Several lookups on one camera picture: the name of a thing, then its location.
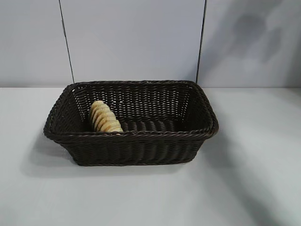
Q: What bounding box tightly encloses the long striped bread roll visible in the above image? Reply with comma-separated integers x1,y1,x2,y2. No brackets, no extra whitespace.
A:
88,100,124,135

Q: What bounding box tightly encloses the dark brown wicker basket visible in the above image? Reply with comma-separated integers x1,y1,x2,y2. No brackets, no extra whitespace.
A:
43,80,220,167

